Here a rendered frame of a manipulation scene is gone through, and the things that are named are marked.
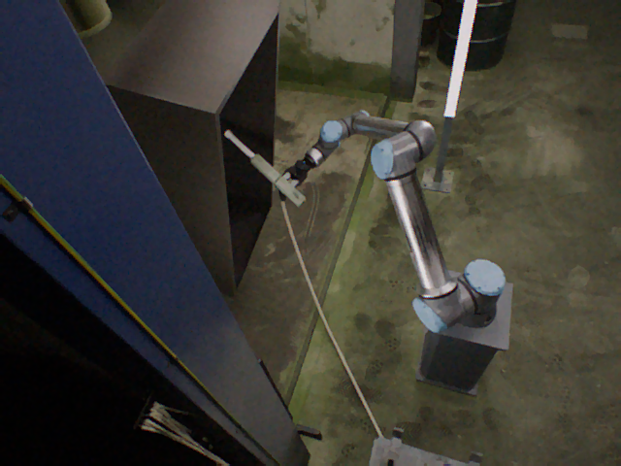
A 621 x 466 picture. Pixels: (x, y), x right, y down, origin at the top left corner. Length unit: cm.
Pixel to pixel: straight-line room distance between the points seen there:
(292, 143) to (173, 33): 207
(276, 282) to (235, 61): 161
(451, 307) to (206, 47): 120
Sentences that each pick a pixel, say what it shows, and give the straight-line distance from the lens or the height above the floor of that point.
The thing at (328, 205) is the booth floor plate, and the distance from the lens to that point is 304.
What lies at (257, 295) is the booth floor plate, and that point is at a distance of 272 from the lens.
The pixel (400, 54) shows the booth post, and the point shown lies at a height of 43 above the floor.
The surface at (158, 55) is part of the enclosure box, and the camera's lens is 148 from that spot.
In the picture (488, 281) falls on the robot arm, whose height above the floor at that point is 91.
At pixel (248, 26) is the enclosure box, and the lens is 159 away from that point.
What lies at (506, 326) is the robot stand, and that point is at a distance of 200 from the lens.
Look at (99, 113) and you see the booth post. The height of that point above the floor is 212.
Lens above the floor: 240
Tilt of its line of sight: 53 degrees down
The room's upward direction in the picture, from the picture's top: 10 degrees counter-clockwise
